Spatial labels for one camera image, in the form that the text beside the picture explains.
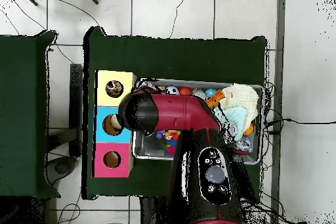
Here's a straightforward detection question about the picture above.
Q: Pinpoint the confetti print cloth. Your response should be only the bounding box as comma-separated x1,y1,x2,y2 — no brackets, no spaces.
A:
135,79,161,95

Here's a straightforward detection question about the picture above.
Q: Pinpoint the mint knitted cloth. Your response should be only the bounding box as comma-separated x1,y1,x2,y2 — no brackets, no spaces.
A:
213,106,249,142

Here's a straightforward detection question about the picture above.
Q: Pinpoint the cream knitted cloth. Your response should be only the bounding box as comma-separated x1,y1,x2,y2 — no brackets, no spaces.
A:
220,83,260,130

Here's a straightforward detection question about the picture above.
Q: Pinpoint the silver mesh bin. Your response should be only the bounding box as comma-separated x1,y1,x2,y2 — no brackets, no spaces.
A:
132,78,264,166

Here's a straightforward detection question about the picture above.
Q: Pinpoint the wooden box with three holes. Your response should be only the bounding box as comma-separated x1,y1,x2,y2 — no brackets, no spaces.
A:
93,70,137,179

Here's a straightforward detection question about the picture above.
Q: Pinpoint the silver soda can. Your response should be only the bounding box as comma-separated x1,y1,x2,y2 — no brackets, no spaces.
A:
192,88,207,101

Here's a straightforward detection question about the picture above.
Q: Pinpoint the orange plastic block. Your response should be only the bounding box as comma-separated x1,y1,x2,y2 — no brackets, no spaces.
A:
205,89,226,109

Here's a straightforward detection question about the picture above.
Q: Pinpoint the orange basketball toy ball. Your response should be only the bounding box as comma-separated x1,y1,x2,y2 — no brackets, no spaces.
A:
242,122,255,137

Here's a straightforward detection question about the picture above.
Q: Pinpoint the dark green side table cloth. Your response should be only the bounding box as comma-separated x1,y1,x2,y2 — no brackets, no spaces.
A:
0,30,60,199

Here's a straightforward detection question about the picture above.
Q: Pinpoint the black power cable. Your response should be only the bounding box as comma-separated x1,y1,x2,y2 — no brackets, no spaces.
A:
263,118,336,133

